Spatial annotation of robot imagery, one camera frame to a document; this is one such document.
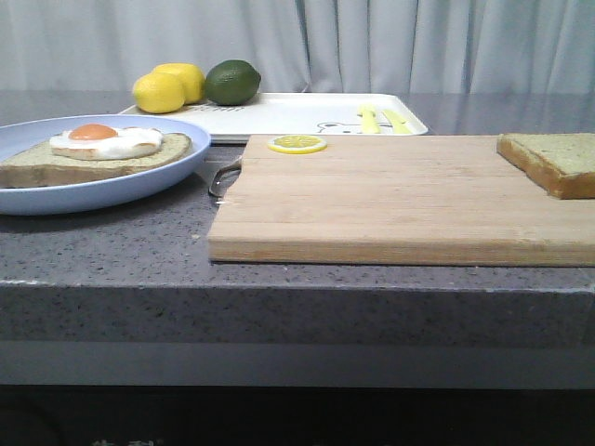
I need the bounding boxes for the bread slice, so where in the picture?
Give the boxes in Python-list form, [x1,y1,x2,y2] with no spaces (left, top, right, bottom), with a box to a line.
[496,133,594,199]
[1,133,192,188]

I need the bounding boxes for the blue plate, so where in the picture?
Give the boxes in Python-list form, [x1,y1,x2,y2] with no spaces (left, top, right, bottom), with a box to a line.
[1,114,211,216]

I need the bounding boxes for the white bear tray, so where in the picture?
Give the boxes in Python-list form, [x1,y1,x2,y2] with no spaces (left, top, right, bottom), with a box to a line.
[118,92,430,144]

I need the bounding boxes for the lemon slice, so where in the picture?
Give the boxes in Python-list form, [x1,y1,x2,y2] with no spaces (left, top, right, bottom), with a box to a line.
[267,134,327,154]

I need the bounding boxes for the yellow plastic fork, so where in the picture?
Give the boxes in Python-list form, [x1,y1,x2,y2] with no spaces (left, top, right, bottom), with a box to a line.
[358,104,381,134]

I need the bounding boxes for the wooden cutting board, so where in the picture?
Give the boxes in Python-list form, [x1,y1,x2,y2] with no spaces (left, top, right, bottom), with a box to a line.
[207,135,594,267]

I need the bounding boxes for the green lime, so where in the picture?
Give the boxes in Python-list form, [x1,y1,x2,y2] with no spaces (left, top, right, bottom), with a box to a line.
[205,59,261,106]

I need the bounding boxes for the rear yellow lemon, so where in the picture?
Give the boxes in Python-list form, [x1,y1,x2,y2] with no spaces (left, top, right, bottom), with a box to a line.
[152,62,205,105]

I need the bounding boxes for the yellow lemon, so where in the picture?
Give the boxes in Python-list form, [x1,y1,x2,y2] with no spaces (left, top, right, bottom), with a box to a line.
[132,72,185,114]
[152,62,205,105]

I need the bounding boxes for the front yellow lemon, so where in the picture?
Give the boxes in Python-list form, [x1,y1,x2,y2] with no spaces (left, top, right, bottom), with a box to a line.
[132,72,185,114]

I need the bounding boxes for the fried egg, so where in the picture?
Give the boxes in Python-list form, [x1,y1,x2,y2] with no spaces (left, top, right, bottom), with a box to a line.
[49,124,164,161]

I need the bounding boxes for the grey curtain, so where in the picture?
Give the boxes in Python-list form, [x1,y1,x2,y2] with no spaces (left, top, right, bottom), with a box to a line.
[1,1,594,94]

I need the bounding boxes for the metal board handle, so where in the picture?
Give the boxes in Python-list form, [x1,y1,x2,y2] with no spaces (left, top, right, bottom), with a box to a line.
[208,156,243,199]

